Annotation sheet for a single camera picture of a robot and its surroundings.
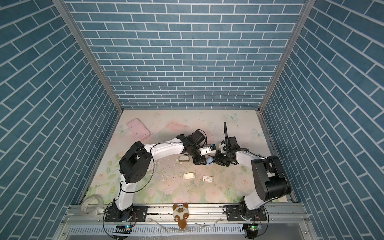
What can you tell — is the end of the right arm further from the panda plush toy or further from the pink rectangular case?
the pink rectangular case

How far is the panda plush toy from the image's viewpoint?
716mm

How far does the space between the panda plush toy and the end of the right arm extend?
0.30 m

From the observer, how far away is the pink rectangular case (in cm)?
104

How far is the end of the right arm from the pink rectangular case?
1.69ft

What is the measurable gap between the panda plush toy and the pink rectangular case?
51 centimetres

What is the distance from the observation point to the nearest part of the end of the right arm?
71cm
